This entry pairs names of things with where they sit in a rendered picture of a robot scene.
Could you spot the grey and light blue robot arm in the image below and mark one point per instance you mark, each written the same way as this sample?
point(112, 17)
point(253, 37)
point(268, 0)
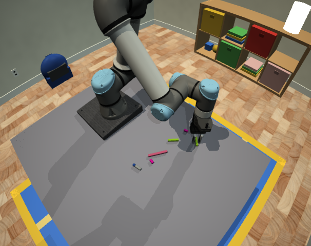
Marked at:
point(132, 60)

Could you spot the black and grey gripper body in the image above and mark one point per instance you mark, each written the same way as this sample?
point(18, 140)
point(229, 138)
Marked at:
point(201, 125)

